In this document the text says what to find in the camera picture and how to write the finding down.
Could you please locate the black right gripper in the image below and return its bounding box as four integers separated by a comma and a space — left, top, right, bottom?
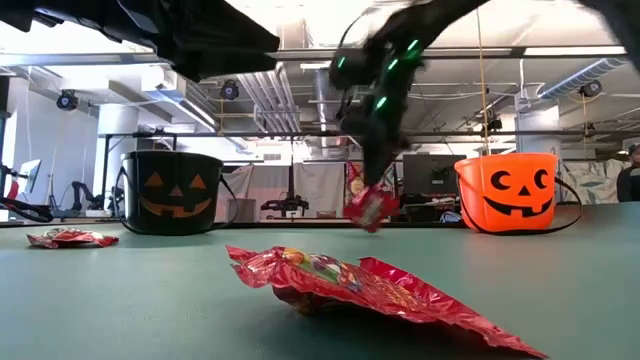
328, 30, 426, 187

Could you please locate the patterned wall panel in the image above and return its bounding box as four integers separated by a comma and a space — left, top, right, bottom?
559, 159, 621, 204

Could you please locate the red Skittles candy pack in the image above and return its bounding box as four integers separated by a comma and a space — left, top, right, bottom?
25, 227, 120, 250
342, 182, 401, 234
225, 244, 550, 360

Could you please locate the grey box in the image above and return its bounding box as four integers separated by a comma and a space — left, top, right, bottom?
232, 198, 257, 224

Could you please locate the black background frame bar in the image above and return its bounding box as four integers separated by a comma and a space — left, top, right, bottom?
97, 130, 640, 141

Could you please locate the striped flexible duct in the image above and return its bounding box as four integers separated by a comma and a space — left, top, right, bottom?
537, 57, 629, 101

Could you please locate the grey overhead crossbar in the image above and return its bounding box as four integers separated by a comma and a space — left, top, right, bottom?
0, 45, 629, 67

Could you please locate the silver ventilation duct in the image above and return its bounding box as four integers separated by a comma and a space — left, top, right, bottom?
312, 69, 351, 151

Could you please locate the white hanging cloth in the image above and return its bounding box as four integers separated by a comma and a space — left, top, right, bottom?
214, 162, 346, 224

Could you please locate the yellow hanging cord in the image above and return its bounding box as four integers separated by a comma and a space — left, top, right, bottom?
474, 7, 492, 155

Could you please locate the black round ceiling camera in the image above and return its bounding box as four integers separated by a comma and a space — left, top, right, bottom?
219, 78, 241, 101
55, 89, 80, 112
579, 79, 604, 99

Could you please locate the person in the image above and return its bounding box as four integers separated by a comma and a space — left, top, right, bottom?
615, 143, 640, 204

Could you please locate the tilted white monitor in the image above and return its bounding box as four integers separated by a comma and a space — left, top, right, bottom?
17, 158, 43, 195

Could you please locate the orange jack-o-lantern bucket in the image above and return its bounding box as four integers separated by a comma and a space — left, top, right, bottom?
453, 152, 584, 237

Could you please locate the green table mat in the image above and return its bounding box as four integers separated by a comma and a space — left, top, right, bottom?
0, 202, 640, 360

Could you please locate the dark computer monitor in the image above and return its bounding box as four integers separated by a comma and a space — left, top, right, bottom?
402, 153, 459, 197

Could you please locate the black jack-o-lantern bucket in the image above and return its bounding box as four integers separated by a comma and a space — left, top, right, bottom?
114, 149, 240, 237

